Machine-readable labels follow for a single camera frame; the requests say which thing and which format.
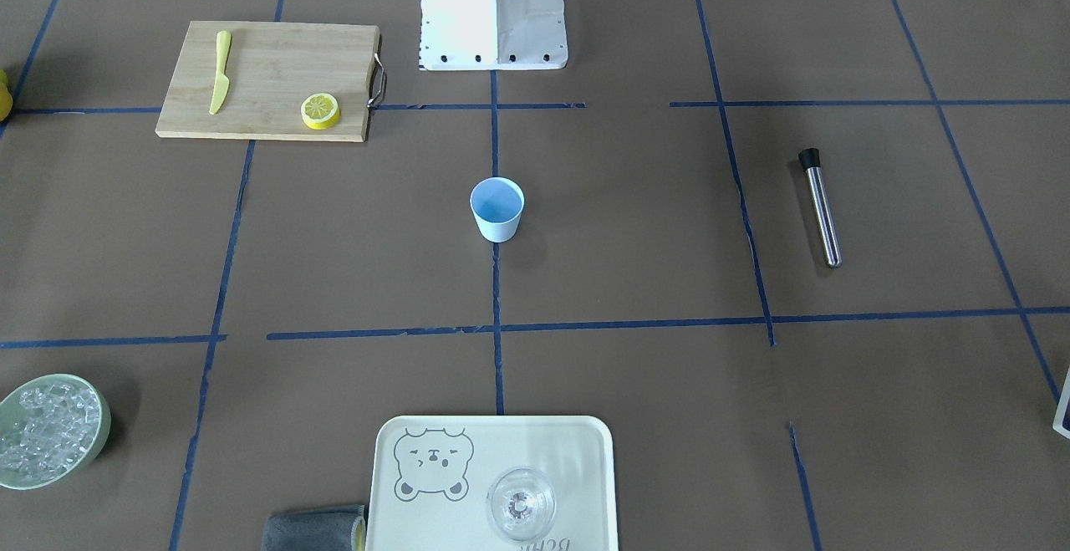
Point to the whole yellow lemon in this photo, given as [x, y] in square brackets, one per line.
[6, 97]

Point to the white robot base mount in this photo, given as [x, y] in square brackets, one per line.
[492, 35]

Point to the green bowl of ice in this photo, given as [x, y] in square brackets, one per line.
[53, 427]

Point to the cream bear tray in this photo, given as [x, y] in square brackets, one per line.
[432, 474]

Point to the wooden cutting board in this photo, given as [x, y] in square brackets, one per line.
[273, 68]

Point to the yellow plastic knife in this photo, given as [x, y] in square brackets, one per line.
[221, 83]

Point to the clear wine glass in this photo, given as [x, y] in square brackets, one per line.
[522, 505]

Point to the grey folded cloth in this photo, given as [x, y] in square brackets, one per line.
[325, 528]

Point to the steel muddler black cap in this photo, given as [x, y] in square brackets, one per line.
[811, 166]

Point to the light blue cup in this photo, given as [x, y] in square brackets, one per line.
[497, 204]

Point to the yellow lemon slice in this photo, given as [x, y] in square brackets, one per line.
[320, 111]

